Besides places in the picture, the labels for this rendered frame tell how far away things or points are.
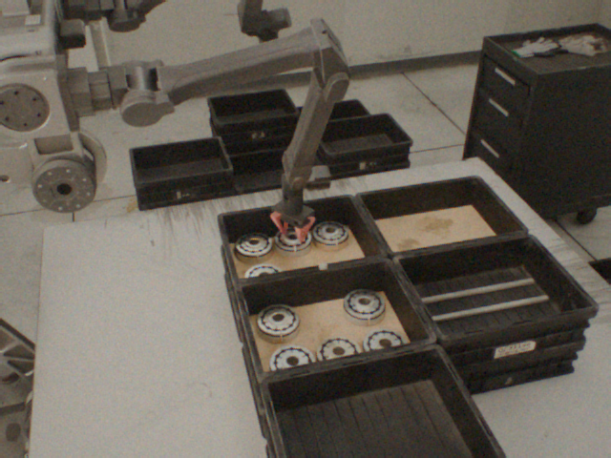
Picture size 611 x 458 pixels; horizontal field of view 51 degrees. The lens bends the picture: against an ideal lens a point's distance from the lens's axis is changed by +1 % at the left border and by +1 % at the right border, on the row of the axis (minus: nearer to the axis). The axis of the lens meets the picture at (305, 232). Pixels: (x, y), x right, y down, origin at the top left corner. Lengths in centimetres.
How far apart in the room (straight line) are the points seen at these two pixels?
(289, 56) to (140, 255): 101
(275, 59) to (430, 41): 388
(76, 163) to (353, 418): 84
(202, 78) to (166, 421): 80
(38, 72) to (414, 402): 98
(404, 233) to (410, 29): 321
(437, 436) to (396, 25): 384
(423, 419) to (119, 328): 85
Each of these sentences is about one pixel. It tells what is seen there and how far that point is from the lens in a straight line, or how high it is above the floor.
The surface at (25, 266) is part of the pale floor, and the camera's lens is 329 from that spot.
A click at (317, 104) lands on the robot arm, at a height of 136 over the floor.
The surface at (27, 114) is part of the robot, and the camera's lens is 124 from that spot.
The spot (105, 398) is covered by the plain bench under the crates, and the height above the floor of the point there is 70.
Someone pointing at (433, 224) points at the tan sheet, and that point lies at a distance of 192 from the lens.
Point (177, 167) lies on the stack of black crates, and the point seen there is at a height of 49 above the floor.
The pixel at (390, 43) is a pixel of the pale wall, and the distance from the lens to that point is 492.
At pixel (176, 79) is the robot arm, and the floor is 146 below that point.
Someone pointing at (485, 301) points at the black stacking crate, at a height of 83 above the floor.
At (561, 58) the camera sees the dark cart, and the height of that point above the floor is 86.
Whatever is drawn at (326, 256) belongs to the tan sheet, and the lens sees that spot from 176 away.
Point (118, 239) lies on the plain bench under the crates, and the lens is 212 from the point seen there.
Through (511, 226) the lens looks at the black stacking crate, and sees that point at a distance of 184.
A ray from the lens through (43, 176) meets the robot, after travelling 156.
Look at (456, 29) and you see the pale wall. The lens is 512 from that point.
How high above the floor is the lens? 195
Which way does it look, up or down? 37 degrees down
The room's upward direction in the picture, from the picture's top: straight up
